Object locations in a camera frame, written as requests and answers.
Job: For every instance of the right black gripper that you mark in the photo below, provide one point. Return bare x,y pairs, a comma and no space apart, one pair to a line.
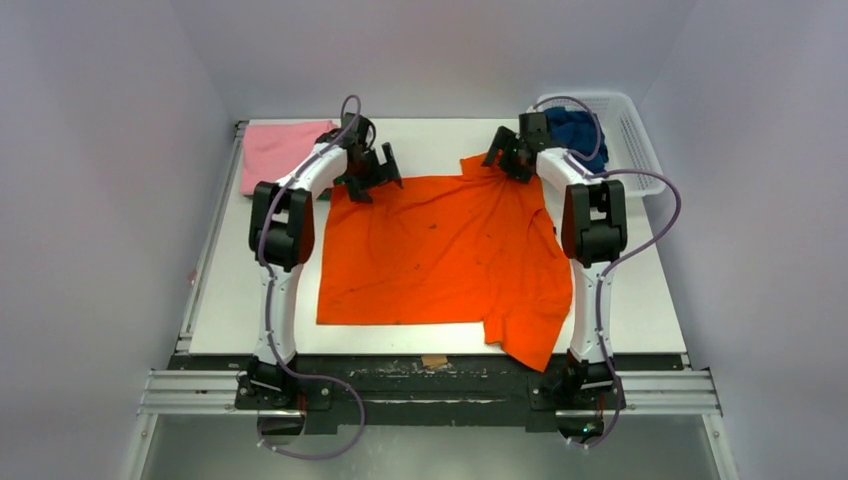
508,155

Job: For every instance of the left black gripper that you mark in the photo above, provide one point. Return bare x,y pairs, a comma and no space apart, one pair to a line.
383,174

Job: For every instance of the orange t shirt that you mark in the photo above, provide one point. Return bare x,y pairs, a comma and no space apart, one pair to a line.
475,247

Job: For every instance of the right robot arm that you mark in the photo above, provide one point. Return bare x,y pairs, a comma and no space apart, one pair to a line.
593,235

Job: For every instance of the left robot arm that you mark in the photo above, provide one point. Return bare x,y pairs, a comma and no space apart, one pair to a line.
282,236

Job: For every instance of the blue t shirt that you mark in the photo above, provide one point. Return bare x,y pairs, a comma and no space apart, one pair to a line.
576,130

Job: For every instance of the folded pink t shirt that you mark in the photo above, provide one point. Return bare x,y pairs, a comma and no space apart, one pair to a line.
272,151

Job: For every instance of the white plastic basket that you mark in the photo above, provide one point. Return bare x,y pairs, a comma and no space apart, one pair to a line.
629,146

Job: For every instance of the brown tape piece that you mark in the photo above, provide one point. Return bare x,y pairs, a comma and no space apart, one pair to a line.
435,362

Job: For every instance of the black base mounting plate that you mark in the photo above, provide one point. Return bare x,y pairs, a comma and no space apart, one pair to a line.
477,391

